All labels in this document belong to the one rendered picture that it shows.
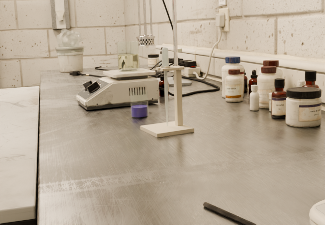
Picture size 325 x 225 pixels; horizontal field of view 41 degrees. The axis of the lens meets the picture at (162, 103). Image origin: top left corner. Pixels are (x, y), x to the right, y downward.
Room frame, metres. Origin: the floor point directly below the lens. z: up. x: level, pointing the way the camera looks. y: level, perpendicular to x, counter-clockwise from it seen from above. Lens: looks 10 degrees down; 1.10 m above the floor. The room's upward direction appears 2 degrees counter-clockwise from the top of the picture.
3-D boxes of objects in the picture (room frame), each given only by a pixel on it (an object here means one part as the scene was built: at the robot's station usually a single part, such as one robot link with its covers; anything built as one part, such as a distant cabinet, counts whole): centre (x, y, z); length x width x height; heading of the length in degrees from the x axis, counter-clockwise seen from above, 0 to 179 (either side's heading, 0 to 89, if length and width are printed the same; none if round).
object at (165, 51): (0.84, -0.01, 1.04); 0.01 x 0.01 x 0.04; 26
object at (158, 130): (0.85, -0.01, 0.96); 0.08 x 0.08 x 0.13; 26
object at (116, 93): (1.19, 0.11, 0.94); 0.22 x 0.13 x 0.08; 111
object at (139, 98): (1.00, 0.05, 0.93); 0.04 x 0.04 x 0.06
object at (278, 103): (0.94, -0.25, 0.94); 0.03 x 0.03 x 0.08
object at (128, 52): (1.20, 0.09, 1.03); 0.07 x 0.06 x 0.08; 20
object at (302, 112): (0.86, -0.28, 0.94); 0.07 x 0.07 x 0.07
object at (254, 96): (1.03, -0.22, 0.93); 0.02 x 0.02 x 0.06
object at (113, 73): (1.20, 0.09, 0.98); 0.12 x 0.12 x 0.01; 21
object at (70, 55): (2.19, 0.45, 1.01); 0.14 x 0.14 x 0.21
